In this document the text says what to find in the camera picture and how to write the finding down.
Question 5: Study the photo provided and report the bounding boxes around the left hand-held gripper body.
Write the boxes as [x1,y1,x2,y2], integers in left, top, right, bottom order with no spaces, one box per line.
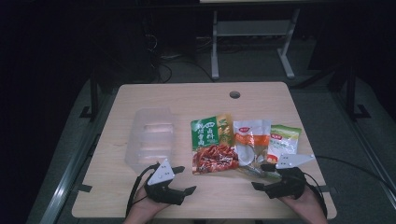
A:
[144,158,188,206]

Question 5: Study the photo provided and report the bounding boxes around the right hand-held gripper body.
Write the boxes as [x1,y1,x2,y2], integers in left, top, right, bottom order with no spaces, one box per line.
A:
[263,153,316,201]

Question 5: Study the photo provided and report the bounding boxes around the clear orange striped packet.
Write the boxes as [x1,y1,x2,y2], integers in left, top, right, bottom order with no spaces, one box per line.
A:
[233,119,273,175]

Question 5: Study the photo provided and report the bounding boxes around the green and white packet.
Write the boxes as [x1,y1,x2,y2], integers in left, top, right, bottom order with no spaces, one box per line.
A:
[265,124,303,165]

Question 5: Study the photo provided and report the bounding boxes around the clear plastic container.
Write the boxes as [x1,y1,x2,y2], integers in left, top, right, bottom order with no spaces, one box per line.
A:
[124,107,176,175]

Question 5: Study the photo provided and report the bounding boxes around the green and red seasoning packet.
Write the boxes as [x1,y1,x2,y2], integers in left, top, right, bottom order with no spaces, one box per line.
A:
[190,113,240,175]

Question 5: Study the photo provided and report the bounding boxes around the person's right hand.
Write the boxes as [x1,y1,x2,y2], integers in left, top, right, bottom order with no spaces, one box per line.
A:
[277,186,327,220]

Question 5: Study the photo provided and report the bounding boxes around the person's left hand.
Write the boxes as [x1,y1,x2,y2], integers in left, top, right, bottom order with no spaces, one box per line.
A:
[130,185,171,220]

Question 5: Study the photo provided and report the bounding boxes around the black metal stand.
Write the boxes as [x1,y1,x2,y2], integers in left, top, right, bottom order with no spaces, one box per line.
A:
[78,69,101,122]
[345,63,372,121]

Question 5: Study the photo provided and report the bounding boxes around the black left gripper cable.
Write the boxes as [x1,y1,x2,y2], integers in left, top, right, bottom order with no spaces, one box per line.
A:
[125,162,161,217]

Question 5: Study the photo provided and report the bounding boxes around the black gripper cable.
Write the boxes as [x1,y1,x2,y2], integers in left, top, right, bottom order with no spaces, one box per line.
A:
[302,172,329,218]
[125,162,161,217]

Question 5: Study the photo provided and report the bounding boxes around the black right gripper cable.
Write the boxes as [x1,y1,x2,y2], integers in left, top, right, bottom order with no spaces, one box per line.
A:
[302,172,329,218]

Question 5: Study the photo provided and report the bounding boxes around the black corrugated cable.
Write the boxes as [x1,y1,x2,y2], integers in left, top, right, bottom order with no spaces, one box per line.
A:
[314,155,396,195]

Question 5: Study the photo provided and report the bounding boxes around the silver metal rail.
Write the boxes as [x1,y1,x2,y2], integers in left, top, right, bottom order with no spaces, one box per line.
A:
[38,124,108,224]
[331,90,396,200]

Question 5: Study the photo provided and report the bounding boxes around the black floor cables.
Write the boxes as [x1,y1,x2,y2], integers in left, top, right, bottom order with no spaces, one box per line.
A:
[150,34,217,84]

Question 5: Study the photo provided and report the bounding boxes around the white metal table frame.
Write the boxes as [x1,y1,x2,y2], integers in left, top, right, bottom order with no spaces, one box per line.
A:
[210,7,302,80]

